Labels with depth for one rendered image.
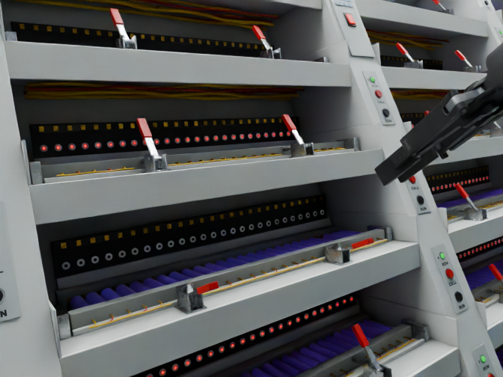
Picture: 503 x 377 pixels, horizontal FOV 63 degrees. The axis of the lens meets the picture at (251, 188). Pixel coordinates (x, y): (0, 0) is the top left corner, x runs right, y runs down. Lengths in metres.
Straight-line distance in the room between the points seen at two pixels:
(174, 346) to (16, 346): 0.16
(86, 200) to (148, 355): 0.19
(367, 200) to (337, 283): 0.26
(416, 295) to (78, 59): 0.69
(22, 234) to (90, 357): 0.15
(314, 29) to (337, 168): 0.36
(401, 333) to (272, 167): 0.39
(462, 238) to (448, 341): 0.22
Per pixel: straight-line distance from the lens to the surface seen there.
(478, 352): 0.88
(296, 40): 1.02
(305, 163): 0.69
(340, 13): 0.96
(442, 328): 0.84
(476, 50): 1.54
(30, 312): 0.49
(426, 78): 1.09
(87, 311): 0.54
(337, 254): 0.68
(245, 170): 0.62
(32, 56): 0.60
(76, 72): 0.61
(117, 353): 0.50
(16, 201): 0.51
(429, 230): 0.85
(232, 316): 0.55
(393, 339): 0.82
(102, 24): 0.92
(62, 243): 0.66
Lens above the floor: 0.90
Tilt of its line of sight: 13 degrees up
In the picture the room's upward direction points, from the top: 17 degrees counter-clockwise
